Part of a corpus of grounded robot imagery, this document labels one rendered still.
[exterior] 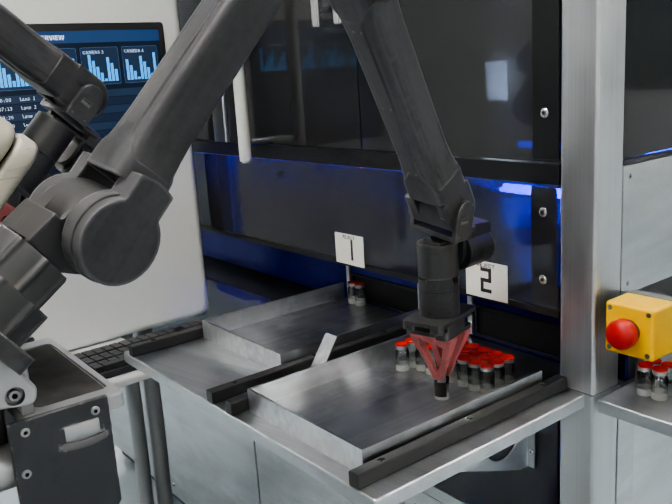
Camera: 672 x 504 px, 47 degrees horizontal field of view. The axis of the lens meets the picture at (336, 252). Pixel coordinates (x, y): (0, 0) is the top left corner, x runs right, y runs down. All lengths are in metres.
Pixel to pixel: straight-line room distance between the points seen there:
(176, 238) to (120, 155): 1.15
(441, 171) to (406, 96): 0.13
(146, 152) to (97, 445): 0.33
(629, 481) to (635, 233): 0.39
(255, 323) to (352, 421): 0.49
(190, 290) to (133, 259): 1.19
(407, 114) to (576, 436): 0.56
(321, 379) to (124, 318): 0.70
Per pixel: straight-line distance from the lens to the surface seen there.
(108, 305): 1.78
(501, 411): 1.09
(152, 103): 0.71
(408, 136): 0.95
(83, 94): 1.12
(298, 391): 1.20
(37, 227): 0.68
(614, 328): 1.08
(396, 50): 0.89
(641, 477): 1.37
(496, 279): 1.23
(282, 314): 1.58
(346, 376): 1.25
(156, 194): 0.68
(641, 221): 1.20
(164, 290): 1.84
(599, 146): 1.09
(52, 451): 0.85
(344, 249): 1.50
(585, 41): 1.09
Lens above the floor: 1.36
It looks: 13 degrees down
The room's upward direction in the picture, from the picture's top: 4 degrees counter-clockwise
